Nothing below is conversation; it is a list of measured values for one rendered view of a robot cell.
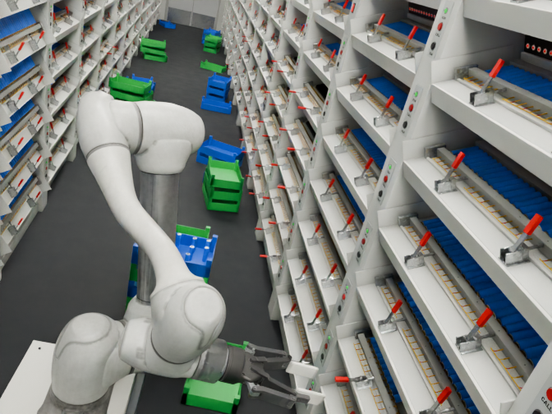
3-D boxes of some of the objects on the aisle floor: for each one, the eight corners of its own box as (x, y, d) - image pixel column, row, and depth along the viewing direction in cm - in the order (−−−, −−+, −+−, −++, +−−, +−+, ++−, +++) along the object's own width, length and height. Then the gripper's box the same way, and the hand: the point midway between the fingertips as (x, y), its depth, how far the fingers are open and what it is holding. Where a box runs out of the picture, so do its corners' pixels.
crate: (236, 415, 178) (240, 399, 174) (180, 403, 177) (183, 387, 173) (245, 356, 205) (249, 342, 201) (196, 346, 204) (200, 331, 200)
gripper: (213, 342, 114) (303, 365, 121) (215, 413, 96) (320, 435, 103) (227, 317, 111) (317, 342, 118) (231, 387, 93) (337, 411, 100)
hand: (307, 383), depth 110 cm, fingers open, 7 cm apart
